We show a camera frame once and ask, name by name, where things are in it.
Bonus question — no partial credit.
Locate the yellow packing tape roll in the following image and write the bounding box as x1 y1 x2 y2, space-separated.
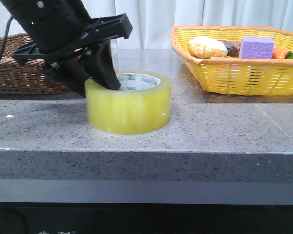
85 71 171 134

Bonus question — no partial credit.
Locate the bread roll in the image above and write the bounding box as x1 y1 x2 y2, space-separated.
188 36 228 59

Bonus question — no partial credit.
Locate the brown wicker basket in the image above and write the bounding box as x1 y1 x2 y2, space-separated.
0 33 65 95

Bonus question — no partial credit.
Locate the purple foam block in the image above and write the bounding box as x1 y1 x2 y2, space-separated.
239 36 275 59

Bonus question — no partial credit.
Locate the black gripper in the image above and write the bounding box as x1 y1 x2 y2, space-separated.
12 12 133 97

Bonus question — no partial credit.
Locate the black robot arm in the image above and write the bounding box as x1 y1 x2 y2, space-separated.
2 0 133 96

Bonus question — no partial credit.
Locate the white pleated curtain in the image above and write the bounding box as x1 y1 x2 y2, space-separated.
0 0 293 51

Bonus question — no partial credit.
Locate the yellow woven basket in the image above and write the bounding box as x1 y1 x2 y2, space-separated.
171 26 293 96

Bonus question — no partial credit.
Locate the brown chocolate pastry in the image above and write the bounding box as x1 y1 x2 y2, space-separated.
221 40 241 57

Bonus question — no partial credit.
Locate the orange carrot toy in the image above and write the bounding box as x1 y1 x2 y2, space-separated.
272 47 291 59

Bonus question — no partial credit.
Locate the black cable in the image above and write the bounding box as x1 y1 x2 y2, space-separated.
0 16 14 76

